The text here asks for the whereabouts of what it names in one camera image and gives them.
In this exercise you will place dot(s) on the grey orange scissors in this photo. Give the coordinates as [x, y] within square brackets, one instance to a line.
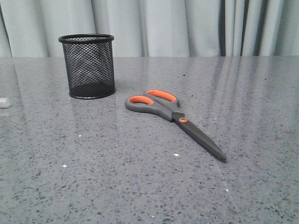
[166, 106]

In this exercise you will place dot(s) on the pink pen with clear cap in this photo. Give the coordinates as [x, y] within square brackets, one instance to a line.
[4, 103]

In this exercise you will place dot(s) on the black mesh pen holder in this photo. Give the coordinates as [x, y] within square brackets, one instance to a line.
[89, 65]

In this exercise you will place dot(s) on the grey curtain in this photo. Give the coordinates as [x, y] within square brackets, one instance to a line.
[31, 28]

